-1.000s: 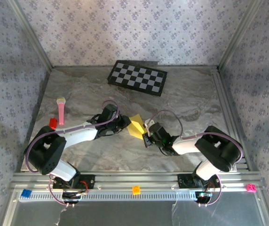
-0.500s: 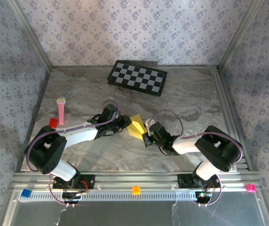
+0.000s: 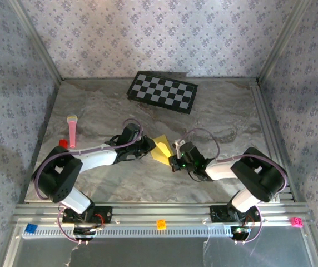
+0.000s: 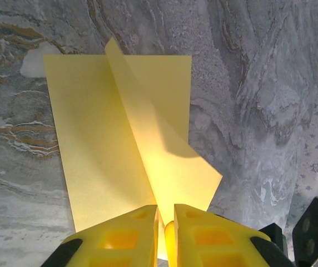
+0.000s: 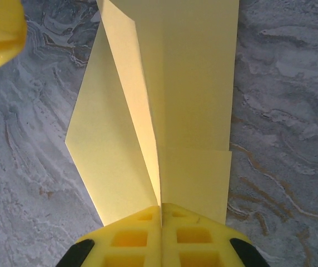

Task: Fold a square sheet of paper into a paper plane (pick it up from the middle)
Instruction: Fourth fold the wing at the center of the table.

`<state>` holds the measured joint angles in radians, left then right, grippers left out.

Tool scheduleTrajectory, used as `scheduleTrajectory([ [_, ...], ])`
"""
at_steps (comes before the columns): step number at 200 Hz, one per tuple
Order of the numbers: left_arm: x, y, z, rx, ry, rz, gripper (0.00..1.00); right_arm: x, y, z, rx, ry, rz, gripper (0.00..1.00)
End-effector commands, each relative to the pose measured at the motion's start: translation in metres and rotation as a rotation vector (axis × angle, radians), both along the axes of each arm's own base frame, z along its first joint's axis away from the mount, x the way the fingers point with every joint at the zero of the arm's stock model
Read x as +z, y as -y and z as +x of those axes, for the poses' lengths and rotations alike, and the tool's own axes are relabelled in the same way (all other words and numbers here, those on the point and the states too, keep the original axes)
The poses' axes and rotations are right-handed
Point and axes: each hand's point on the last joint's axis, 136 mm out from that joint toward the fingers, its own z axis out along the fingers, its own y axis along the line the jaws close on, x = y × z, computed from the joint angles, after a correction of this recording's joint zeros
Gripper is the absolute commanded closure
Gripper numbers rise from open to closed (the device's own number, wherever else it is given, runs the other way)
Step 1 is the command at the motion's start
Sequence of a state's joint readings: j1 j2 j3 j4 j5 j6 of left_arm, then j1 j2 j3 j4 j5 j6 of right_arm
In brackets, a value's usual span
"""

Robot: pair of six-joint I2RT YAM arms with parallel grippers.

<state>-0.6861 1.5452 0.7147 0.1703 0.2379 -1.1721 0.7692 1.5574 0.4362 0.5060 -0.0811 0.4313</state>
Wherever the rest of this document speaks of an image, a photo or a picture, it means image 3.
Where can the yellow paper sheet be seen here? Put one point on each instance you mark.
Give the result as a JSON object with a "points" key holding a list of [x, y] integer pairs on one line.
{"points": [[163, 155]]}

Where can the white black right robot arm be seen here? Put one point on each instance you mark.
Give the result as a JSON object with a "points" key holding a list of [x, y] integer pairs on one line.
{"points": [[220, 169]]}

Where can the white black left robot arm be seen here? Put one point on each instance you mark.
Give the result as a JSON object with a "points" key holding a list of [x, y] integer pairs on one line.
{"points": [[98, 160]]}

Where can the orange toy brick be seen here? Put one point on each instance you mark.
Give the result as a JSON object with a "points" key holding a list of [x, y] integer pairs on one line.
{"points": [[161, 224]]}

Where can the black grey checkerboard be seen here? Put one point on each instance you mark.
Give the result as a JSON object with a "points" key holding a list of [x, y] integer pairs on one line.
{"points": [[161, 91]]}

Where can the pink toy microphone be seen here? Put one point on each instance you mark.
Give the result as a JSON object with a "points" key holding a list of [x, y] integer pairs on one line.
{"points": [[72, 133]]}

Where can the red toy brick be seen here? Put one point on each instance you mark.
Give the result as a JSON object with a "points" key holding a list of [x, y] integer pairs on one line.
{"points": [[63, 142]]}

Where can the small green circuit board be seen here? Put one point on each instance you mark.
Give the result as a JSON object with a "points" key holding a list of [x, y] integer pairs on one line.
{"points": [[241, 231], [84, 232]]}

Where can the grey metal tray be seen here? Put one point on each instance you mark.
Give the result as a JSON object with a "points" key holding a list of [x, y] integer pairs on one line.
{"points": [[148, 253]]}

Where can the pink toy brick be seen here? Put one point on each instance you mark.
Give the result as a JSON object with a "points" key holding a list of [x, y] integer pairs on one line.
{"points": [[297, 222]]}

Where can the blue toy brick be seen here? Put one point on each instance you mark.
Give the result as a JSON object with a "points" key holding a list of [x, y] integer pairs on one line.
{"points": [[31, 228]]}

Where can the long aluminium frame rail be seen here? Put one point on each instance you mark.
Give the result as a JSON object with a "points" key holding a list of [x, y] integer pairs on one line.
{"points": [[148, 212]]}

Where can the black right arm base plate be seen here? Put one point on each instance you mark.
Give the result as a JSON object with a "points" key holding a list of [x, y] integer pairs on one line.
{"points": [[217, 215]]}

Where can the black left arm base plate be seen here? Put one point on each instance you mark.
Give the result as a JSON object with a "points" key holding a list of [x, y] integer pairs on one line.
{"points": [[106, 215]]}

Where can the grooved aluminium table rail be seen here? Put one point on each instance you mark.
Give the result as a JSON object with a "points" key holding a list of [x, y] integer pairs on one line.
{"points": [[264, 111]]}

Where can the aluminium corner post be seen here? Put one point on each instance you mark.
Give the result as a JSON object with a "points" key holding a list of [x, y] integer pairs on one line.
{"points": [[282, 41], [38, 41]]}

